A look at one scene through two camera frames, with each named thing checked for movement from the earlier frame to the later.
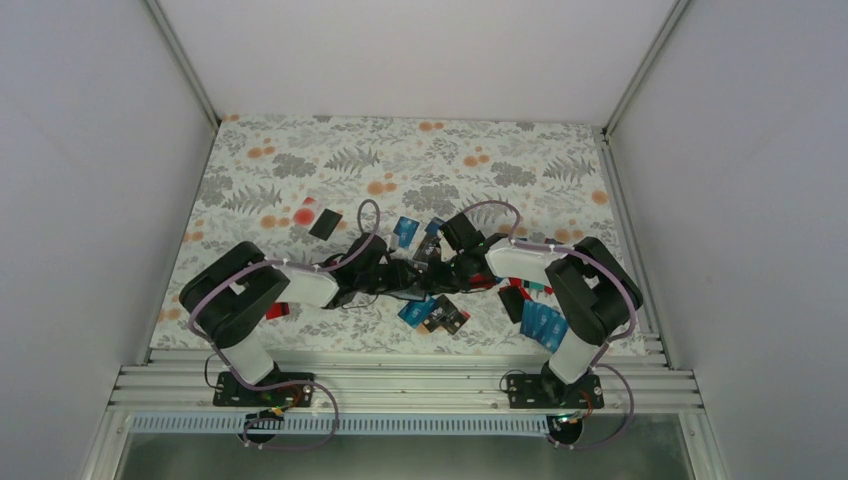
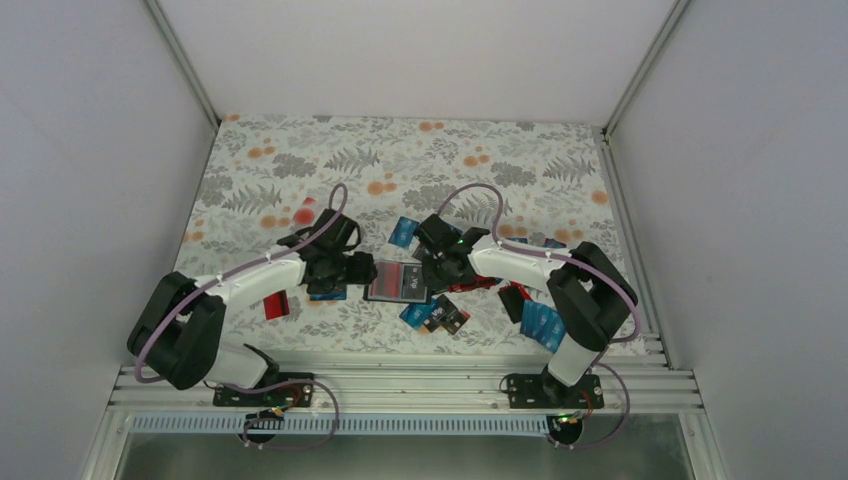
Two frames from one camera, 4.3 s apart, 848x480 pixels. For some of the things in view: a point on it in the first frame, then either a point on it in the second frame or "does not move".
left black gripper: (400, 280) → (360, 273)
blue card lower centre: (414, 312) does not move
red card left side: (277, 309) does not move
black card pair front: (446, 315) does not move
